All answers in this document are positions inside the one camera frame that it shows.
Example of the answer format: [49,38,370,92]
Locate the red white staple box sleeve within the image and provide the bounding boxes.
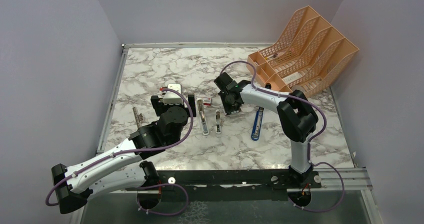
[198,96,212,106]

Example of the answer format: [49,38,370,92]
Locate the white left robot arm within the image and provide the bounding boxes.
[45,95,196,214]

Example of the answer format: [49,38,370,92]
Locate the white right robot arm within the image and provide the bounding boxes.
[214,72,319,187]

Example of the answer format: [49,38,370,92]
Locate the peach plastic desk organizer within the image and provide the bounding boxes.
[247,6,359,97]

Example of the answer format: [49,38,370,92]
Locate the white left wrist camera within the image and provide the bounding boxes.
[159,83,184,105]

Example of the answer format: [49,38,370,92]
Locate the metal stapler magazine rail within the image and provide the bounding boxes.
[132,106,144,128]

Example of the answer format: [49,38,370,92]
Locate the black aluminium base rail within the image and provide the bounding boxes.
[142,168,373,201]

